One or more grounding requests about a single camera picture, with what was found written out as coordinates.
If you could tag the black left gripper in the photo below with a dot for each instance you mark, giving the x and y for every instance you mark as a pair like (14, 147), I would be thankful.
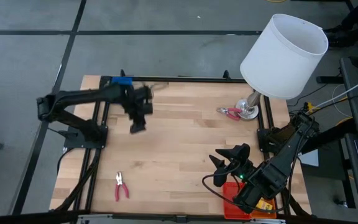
(137, 102)

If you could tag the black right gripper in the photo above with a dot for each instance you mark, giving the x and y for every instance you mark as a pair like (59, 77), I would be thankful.
(242, 172)

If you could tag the green yellow crayon box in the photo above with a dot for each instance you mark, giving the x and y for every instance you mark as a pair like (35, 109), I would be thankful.
(264, 204)

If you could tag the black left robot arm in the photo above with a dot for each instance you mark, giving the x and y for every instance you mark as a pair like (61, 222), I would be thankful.
(79, 96)

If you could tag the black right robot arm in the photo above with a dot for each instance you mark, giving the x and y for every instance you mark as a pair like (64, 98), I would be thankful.
(281, 158)

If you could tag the orange plastic basket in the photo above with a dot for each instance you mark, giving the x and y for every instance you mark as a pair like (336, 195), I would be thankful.
(230, 202)

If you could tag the blue plastic basket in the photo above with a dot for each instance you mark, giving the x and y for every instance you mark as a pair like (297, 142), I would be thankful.
(121, 81)

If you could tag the white paper sheet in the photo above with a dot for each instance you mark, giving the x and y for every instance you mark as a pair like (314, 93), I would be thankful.
(311, 158)

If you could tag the grey metal bar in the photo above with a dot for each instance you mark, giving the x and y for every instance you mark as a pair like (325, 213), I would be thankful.
(135, 220)

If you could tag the white shade silver table lamp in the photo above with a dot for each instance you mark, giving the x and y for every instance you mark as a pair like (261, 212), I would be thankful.
(284, 56)

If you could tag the black aluminium table frame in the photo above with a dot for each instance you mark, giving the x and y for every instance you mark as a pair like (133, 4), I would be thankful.
(197, 79)

